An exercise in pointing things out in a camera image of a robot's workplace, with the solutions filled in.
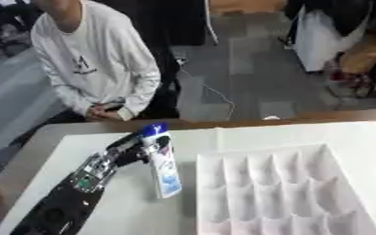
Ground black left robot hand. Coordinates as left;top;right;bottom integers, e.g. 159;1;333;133
105;132;172;168

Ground white tube with blue cap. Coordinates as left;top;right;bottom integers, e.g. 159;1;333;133
138;122;183;199

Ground white box with compartments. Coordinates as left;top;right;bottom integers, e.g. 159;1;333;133
194;142;376;235

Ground brown cardboard box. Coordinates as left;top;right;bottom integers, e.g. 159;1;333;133
208;0;288;16

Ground person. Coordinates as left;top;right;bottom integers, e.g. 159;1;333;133
8;0;183;148

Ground black bag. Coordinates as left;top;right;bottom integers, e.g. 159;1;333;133
282;0;376;38

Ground white cable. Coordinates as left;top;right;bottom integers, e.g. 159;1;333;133
175;59;237;121

